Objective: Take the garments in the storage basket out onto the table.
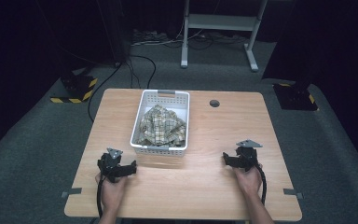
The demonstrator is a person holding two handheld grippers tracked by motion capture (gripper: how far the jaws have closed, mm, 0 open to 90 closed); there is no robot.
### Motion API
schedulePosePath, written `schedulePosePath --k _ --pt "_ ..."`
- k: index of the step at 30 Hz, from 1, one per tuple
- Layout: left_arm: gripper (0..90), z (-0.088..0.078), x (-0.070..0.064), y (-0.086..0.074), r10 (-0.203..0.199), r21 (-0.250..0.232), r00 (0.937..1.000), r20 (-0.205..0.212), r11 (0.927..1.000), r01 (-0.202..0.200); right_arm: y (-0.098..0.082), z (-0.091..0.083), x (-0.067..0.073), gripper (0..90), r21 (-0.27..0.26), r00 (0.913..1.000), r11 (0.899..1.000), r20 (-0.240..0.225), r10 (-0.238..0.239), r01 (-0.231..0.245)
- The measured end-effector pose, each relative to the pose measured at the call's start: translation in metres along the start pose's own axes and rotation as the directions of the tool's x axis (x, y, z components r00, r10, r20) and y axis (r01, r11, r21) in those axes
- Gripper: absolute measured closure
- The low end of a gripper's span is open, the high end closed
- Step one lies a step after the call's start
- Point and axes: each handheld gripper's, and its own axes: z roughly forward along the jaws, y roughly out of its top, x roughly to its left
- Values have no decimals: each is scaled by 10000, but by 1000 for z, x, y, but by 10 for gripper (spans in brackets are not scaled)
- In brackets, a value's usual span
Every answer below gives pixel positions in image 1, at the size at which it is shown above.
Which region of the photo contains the person's right hand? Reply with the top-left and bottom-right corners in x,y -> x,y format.
232,163 -> 264,198

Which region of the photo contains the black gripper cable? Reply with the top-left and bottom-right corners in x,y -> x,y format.
255,164 -> 268,206
96,175 -> 106,218

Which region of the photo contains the white metal stand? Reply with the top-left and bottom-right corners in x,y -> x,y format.
180,0 -> 269,73

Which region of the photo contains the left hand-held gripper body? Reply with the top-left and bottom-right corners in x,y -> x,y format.
97,147 -> 129,184

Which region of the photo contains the bundle of floor cables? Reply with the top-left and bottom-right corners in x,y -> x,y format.
131,28 -> 246,50

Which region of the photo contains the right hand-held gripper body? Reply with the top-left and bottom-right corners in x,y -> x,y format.
233,139 -> 264,173

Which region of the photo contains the beige plaid cloth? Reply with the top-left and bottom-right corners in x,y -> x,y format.
135,105 -> 187,147

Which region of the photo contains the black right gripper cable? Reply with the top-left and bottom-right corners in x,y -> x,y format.
255,164 -> 268,206

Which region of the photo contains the person's left hand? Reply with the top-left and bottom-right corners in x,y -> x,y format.
94,172 -> 129,213

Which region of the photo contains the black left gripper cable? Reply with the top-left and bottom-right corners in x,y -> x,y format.
96,175 -> 106,218

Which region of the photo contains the grey table clip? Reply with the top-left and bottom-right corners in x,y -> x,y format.
282,188 -> 304,200
61,187 -> 83,200

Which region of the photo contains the black floor cable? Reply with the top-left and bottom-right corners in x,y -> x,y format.
87,54 -> 158,123

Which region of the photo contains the black yellow striped stand base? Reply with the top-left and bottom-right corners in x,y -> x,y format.
49,73 -> 99,105
272,81 -> 319,111

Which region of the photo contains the white plastic basket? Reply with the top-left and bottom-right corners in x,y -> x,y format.
130,89 -> 191,158

